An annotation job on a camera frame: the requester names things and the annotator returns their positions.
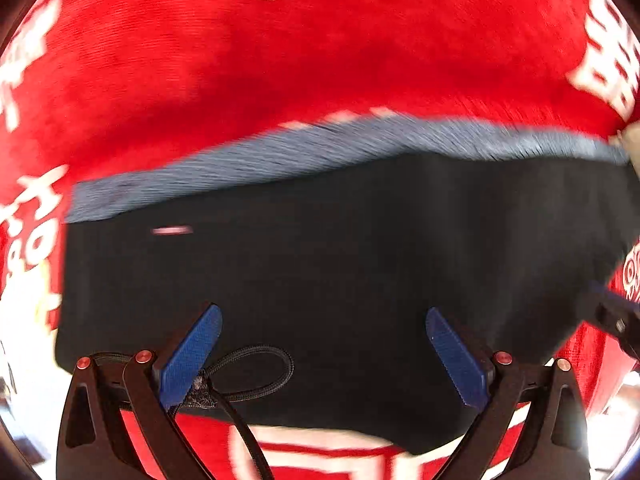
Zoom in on person's right hand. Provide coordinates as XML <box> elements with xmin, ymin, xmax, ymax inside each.
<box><xmin>611</xmin><ymin>122</ymin><xmax>640</xmax><ymax>181</ymax></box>

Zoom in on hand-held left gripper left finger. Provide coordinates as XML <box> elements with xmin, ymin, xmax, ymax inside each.
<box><xmin>56</xmin><ymin>303</ymin><xmax>224</xmax><ymax>480</ymax></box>

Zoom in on red printed blanket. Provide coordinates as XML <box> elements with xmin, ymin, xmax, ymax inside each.
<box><xmin>0</xmin><ymin>0</ymin><xmax>640</xmax><ymax>480</ymax></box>

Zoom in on black pants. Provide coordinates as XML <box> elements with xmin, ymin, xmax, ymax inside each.
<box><xmin>54</xmin><ymin>116</ymin><xmax>632</xmax><ymax>480</ymax></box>

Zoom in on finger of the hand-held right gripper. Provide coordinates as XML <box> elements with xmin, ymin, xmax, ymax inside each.
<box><xmin>585</xmin><ymin>280</ymin><xmax>640</xmax><ymax>361</ymax></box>

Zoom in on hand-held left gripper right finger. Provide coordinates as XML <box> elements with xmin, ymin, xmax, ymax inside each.
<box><xmin>425</xmin><ymin>307</ymin><xmax>591</xmax><ymax>480</ymax></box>

